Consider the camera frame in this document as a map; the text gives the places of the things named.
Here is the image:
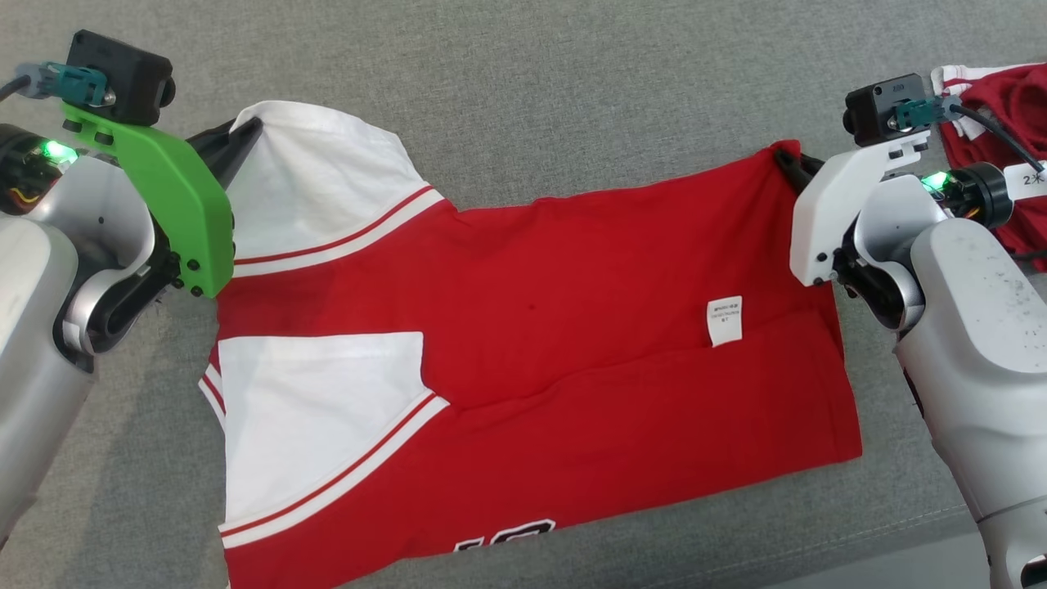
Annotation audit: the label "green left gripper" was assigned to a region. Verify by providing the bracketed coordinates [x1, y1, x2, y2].
[62, 101, 265, 300]

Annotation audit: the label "red shorts with white trim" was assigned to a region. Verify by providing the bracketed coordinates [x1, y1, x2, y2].
[931, 62, 1047, 272]

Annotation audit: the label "red jersey with white sleeves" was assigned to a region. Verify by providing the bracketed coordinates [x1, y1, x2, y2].
[199, 100, 864, 589]

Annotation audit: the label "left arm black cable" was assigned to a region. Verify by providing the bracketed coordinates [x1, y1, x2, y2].
[0, 61, 111, 107]

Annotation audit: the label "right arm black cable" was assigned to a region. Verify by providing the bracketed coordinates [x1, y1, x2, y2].
[896, 97, 1047, 177]

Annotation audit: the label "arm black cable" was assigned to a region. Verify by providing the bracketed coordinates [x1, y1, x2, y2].
[896, 97, 1047, 177]
[0, 61, 111, 107]

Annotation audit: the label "white printed cable label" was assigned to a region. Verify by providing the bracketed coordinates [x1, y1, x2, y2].
[1002, 162, 1047, 201]

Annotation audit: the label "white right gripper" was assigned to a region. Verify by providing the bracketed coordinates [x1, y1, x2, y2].
[773, 129, 933, 288]

